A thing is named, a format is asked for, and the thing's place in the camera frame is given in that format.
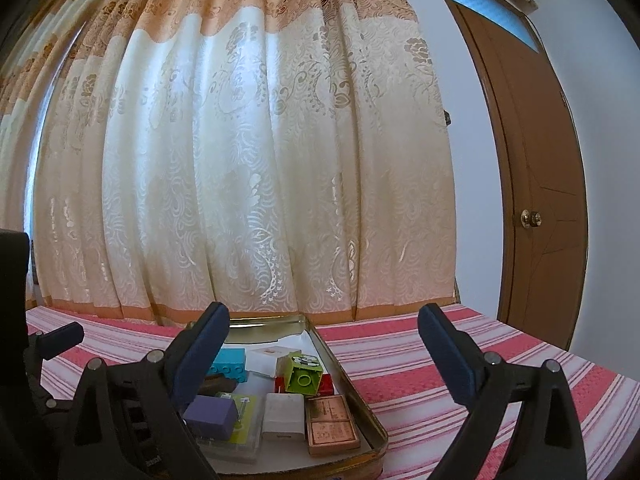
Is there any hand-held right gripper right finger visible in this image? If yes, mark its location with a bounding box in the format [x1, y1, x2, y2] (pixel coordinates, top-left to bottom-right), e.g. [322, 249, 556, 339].
[417, 304, 588, 480]

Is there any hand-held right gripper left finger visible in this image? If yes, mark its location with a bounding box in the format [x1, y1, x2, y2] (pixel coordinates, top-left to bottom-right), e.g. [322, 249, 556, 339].
[70, 301, 231, 480]

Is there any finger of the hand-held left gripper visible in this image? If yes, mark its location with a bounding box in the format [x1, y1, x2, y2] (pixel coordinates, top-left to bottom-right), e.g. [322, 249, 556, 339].
[27, 322, 85, 361]

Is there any blue toy brick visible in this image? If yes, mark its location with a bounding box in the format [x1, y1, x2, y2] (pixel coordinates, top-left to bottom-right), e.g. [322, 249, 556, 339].
[207, 347, 249, 385]

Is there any brown wooden block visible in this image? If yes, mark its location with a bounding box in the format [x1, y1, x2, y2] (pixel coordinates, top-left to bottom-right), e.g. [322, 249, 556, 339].
[200, 377, 238, 396]

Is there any white box with red mark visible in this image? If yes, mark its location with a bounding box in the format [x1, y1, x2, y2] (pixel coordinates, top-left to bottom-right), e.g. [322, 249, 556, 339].
[247, 346, 302, 378]

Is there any purple block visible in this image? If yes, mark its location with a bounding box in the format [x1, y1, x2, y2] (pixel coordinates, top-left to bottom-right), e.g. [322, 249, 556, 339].
[182, 395, 240, 442]

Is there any green card pack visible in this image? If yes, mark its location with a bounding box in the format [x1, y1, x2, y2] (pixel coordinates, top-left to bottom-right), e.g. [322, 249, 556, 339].
[197, 392, 264, 465]

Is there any green toy block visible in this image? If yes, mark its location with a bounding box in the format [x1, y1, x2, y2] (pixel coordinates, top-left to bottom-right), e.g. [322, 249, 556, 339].
[284, 352, 323, 395]

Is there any rectangular metal tin tray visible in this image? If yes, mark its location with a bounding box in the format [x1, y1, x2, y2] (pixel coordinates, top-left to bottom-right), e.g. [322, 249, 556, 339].
[182, 312, 390, 476]

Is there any plain white box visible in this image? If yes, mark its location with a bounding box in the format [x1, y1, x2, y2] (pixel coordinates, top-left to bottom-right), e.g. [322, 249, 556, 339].
[262, 392, 307, 442]

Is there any red toy brick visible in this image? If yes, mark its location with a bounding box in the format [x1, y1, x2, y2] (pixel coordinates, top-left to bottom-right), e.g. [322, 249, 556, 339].
[274, 374, 335, 397]

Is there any copper metal tin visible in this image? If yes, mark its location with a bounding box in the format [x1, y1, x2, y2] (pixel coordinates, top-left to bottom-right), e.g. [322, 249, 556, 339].
[304, 395, 362, 457]

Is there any pink striped bed sheet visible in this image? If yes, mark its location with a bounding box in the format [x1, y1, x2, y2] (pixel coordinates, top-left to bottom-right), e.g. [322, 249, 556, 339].
[25, 302, 640, 480]

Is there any white paper liner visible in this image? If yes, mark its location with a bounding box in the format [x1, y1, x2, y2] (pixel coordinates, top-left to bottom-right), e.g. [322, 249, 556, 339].
[205, 340, 373, 476]

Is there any cream floral curtain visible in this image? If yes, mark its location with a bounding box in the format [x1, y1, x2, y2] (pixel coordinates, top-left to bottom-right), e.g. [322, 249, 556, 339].
[0, 0, 458, 326]

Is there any brown wooden door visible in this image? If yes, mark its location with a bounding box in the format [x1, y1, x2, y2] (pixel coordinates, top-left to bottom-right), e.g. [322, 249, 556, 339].
[422, 0, 588, 351]

